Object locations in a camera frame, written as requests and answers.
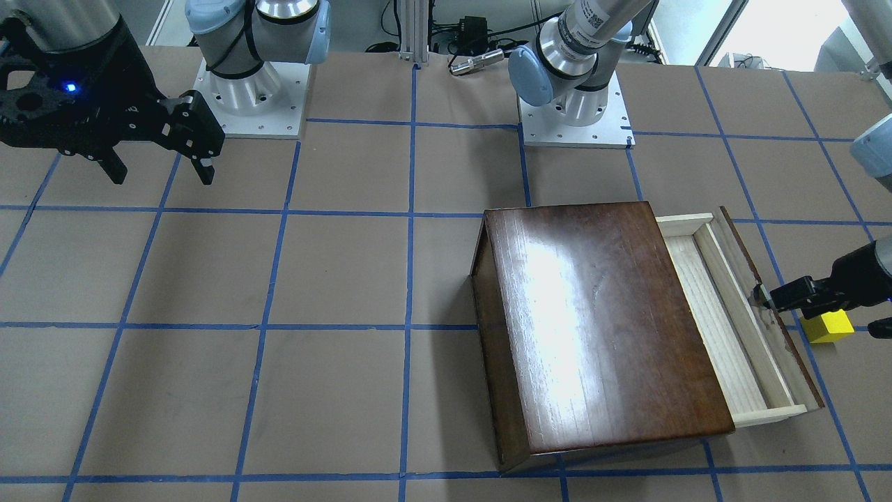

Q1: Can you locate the wooden drawer with white handle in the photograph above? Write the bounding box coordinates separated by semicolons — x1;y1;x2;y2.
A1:
656;208;826;428

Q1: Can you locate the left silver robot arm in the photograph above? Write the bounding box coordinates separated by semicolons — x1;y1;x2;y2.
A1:
522;24;890;286

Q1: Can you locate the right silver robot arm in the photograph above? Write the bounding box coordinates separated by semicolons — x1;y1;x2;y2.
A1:
2;1;330;119

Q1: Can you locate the dark wooden drawer cabinet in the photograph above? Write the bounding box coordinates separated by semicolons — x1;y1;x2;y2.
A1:
470;202;736;476

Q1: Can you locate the yellow cube block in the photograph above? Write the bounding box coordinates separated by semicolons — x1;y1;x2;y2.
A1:
800;310;856;345

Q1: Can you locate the silver metal cylinder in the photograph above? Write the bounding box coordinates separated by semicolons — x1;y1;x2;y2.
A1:
449;49;505;77

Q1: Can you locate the black power adapter brick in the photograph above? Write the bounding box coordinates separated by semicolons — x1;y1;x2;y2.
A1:
454;15;489;55

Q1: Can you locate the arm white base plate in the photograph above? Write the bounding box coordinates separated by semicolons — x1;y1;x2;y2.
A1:
194;61;315;140
517;73;636;149

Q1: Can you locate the aluminium frame post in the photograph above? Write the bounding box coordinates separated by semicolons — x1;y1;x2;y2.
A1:
393;1;431;69

